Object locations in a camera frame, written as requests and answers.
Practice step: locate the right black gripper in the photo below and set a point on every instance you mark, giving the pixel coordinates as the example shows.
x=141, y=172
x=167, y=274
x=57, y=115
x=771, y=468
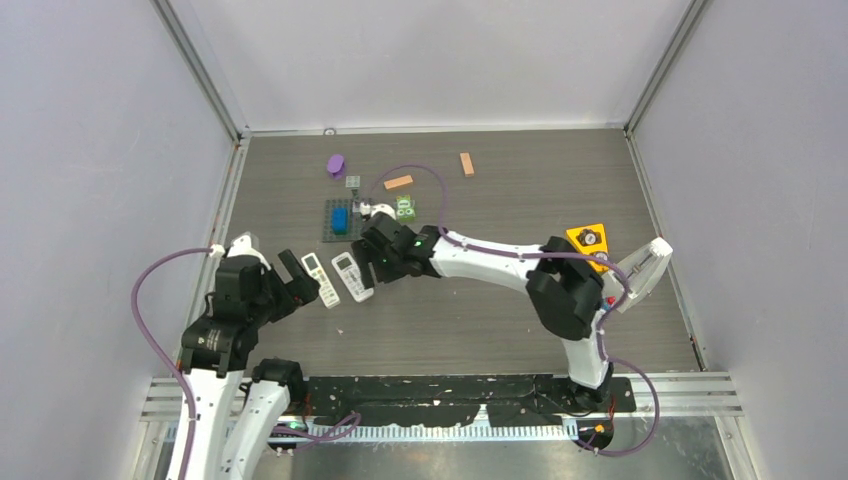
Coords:
x=367, y=252

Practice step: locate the green owl toy block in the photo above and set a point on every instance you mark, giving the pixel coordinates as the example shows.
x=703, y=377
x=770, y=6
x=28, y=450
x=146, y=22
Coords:
x=405, y=209

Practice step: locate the white remote control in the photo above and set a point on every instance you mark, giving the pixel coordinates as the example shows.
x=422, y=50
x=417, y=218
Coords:
x=315, y=269
x=349, y=272

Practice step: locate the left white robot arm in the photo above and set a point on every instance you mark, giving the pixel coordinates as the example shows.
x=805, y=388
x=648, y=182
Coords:
x=229, y=411

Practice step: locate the orange wooden block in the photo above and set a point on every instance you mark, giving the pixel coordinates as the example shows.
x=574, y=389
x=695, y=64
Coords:
x=398, y=182
x=467, y=164

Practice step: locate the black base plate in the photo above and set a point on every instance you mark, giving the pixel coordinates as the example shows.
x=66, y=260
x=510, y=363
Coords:
x=455, y=400

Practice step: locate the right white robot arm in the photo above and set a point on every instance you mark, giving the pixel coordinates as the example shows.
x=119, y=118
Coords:
x=566, y=292

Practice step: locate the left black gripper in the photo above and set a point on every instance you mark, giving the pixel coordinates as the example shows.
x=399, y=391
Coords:
x=295, y=292

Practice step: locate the grey lego tower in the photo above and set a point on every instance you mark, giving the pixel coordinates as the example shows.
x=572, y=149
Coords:
x=353, y=183

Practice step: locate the orange wooden block left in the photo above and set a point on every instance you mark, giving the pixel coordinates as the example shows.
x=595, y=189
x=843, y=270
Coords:
x=398, y=182

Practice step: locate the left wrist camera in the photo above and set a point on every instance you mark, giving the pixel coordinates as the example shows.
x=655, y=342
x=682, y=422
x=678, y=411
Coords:
x=244, y=245

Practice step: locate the orange wooden block right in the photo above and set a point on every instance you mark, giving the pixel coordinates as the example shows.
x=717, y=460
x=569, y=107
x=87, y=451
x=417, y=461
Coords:
x=467, y=164

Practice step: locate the white metronome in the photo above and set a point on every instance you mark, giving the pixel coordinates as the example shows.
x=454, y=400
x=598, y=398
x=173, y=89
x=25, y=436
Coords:
x=642, y=271

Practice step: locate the small glue bottle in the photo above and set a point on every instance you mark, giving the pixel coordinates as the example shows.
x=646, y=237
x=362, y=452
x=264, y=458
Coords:
x=609, y=303

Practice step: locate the blue lego brick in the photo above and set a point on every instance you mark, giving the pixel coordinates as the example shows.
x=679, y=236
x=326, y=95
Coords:
x=339, y=221

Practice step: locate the purple plastic piece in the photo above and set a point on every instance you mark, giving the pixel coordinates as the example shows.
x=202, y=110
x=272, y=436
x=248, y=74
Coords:
x=336, y=166

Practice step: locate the grey lego baseplate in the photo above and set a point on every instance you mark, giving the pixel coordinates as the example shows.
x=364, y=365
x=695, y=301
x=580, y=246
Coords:
x=355, y=222

